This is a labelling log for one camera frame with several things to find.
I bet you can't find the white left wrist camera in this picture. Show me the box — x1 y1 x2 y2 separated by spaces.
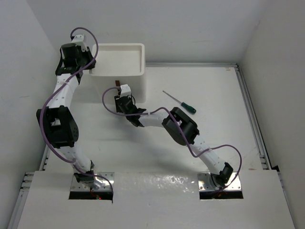
71 34 88 52

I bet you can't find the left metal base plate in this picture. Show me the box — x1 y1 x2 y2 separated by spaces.
70 172 114 192

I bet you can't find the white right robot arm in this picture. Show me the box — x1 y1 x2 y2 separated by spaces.
114 95 233 189

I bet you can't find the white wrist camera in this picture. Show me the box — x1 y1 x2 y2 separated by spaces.
120 84 132 97
71 34 88 52

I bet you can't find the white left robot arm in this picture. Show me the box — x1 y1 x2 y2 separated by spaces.
36 42 96 188

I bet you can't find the metal base plate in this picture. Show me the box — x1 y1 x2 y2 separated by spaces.
197 172 242 192
70 172 114 192

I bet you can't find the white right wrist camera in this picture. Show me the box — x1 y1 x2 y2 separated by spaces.
120 84 132 97

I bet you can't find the white three-drawer cabinet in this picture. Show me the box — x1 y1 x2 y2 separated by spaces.
90 43 147 103

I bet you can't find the long green-handled screwdriver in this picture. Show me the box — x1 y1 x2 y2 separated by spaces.
163 90 197 115

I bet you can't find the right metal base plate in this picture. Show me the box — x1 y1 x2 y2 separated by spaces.
197 172 242 192

